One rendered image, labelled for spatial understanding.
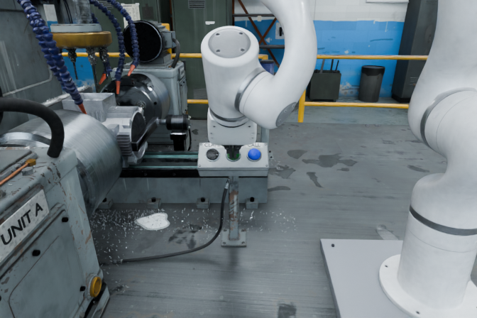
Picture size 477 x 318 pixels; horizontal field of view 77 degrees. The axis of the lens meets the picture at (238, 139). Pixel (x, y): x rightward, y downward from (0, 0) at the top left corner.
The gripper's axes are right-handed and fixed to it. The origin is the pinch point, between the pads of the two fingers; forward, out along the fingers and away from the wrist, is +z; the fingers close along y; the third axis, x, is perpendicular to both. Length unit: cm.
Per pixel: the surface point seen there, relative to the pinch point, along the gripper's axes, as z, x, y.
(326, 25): 295, -412, -158
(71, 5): -10, -38, 43
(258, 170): 4.2, 3.6, -6.0
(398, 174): 48, -15, -65
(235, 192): 11.9, 6.2, -0.5
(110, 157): 2.0, 1.3, 28.9
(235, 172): 5.1, 3.5, -0.5
